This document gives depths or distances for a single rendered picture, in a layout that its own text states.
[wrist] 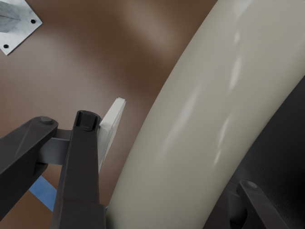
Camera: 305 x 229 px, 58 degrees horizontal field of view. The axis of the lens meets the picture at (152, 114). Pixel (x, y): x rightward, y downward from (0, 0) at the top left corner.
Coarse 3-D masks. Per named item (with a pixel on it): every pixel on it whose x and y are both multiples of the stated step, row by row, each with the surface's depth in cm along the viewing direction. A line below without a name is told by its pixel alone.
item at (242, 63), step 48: (240, 0) 6; (288, 0) 6; (192, 48) 7; (240, 48) 6; (288, 48) 6; (192, 96) 7; (240, 96) 6; (144, 144) 7; (192, 144) 7; (240, 144) 7; (144, 192) 7; (192, 192) 7
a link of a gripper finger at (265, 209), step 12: (240, 192) 14; (252, 192) 13; (252, 204) 12; (264, 204) 12; (252, 216) 12; (264, 216) 11; (276, 216) 12; (240, 228) 14; (252, 228) 12; (264, 228) 11; (276, 228) 11; (288, 228) 11
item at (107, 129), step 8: (120, 104) 19; (112, 112) 17; (120, 112) 18; (104, 120) 15; (112, 120) 15; (104, 128) 14; (112, 128) 15; (104, 136) 14; (112, 136) 17; (104, 144) 15; (104, 152) 15
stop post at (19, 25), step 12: (0, 0) 104; (12, 0) 103; (24, 0) 103; (0, 12) 94; (12, 12) 102; (24, 12) 104; (0, 24) 97; (12, 24) 103; (24, 24) 105; (36, 24) 105; (0, 36) 107; (12, 36) 106; (24, 36) 106; (0, 48) 108; (12, 48) 107
